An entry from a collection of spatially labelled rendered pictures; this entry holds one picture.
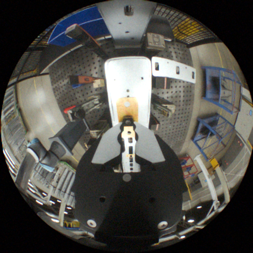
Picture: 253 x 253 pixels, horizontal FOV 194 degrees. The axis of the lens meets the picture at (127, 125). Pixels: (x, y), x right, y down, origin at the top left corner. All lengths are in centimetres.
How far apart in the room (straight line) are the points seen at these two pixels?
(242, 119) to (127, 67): 794
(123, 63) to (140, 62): 8
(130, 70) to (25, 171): 74
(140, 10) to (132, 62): 25
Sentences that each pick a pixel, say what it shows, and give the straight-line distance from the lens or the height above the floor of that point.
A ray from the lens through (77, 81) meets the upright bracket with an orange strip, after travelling 27.
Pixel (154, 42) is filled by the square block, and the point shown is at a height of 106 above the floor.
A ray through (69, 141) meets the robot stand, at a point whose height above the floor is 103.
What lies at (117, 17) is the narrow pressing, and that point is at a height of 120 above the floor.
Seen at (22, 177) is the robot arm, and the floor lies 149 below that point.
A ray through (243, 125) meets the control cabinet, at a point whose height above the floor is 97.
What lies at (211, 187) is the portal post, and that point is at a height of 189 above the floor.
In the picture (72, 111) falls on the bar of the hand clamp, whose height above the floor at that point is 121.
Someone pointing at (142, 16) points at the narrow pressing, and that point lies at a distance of 27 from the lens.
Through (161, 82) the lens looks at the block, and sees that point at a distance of 43.
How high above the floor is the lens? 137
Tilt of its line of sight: 58 degrees down
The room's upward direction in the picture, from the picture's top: 179 degrees counter-clockwise
